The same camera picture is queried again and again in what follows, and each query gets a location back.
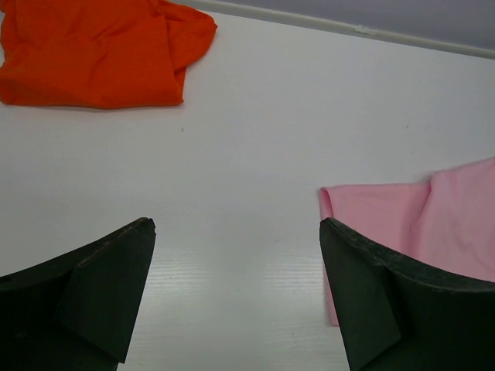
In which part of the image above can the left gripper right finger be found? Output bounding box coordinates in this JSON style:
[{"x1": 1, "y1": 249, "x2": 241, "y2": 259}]
[{"x1": 319, "y1": 218, "x2": 494, "y2": 370}]

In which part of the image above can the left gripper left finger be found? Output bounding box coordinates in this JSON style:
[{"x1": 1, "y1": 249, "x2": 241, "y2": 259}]
[{"x1": 1, "y1": 218, "x2": 156, "y2": 370}]

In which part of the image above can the pink t shirt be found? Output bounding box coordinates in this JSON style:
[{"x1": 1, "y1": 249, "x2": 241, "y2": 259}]
[{"x1": 319, "y1": 155, "x2": 495, "y2": 326}]

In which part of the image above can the orange t shirt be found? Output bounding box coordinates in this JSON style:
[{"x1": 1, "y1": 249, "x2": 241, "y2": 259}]
[{"x1": 1, "y1": 1, "x2": 217, "y2": 109}]

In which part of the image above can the back table rail white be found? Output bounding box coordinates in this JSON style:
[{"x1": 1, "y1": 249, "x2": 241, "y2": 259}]
[{"x1": 186, "y1": 0, "x2": 494, "y2": 60}]

